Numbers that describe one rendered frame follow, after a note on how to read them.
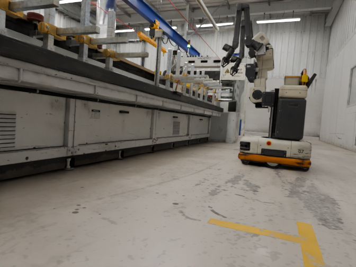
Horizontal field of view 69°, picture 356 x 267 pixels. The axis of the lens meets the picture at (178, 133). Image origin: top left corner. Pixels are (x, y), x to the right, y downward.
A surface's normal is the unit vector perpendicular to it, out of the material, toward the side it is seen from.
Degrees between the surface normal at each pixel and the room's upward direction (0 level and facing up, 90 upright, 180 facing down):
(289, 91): 90
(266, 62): 90
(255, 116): 90
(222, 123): 90
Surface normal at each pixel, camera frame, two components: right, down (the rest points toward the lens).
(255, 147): -0.34, 0.03
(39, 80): 0.93, 0.09
